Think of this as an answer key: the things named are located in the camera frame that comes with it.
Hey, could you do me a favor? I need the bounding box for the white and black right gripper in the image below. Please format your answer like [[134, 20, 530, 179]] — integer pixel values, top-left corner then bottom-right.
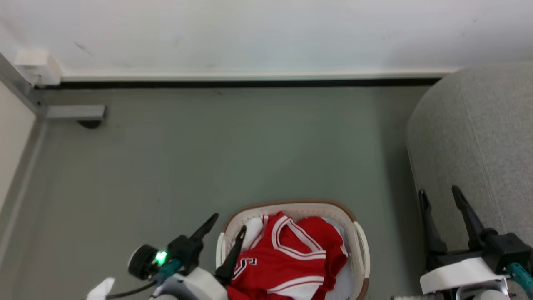
[[418, 185, 511, 295]]

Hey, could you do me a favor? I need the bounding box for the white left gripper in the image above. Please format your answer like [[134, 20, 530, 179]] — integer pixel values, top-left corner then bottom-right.
[[179, 213, 247, 300]]

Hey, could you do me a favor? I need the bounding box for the red basketball jersey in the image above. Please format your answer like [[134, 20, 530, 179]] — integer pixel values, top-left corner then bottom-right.
[[227, 212, 349, 300]]

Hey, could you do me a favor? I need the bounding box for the white perforated laundry basket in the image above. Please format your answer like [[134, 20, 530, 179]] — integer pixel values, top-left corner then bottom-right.
[[215, 199, 370, 300]]

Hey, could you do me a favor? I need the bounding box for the white clothing item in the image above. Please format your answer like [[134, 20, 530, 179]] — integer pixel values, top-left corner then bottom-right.
[[242, 215, 356, 300]]

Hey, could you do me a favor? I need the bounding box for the black round unit green light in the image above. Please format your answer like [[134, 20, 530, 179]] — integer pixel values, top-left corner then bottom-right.
[[127, 244, 168, 280]]

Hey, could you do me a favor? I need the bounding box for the grey fabric sofa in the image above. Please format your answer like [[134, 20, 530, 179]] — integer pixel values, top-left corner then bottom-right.
[[406, 62, 533, 300]]

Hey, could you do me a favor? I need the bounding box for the white pointed plastic piece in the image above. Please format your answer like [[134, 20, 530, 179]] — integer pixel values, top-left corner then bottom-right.
[[86, 277, 115, 300]]

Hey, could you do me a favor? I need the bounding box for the black baseboard strip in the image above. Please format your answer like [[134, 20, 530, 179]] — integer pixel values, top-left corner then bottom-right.
[[35, 78, 442, 90]]

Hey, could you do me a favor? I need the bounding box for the white skirting board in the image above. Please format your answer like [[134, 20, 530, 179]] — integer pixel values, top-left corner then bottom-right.
[[62, 68, 461, 82]]

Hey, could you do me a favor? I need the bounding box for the white corner box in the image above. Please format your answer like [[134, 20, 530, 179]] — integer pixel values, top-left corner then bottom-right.
[[14, 50, 63, 87]]

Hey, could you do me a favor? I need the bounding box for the teal left cable connector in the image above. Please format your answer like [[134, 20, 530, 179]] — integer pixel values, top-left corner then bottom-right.
[[155, 258, 183, 281]]

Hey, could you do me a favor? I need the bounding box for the teal cable connector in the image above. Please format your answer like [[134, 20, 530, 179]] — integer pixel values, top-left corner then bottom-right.
[[508, 262, 533, 299], [155, 258, 183, 281]]

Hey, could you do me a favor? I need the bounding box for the teal right cable connector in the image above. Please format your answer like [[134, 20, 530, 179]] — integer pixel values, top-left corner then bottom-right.
[[508, 262, 533, 299]]

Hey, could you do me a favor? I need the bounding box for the thin black cable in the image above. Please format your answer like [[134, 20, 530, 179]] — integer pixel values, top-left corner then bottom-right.
[[106, 281, 158, 300]]

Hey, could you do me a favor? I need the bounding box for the grey metal bracket bar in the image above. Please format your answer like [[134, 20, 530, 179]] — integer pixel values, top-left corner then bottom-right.
[[46, 105, 108, 122]]

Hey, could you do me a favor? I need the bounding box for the grey metal frame rail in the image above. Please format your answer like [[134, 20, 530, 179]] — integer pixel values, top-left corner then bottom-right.
[[0, 52, 47, 121]]

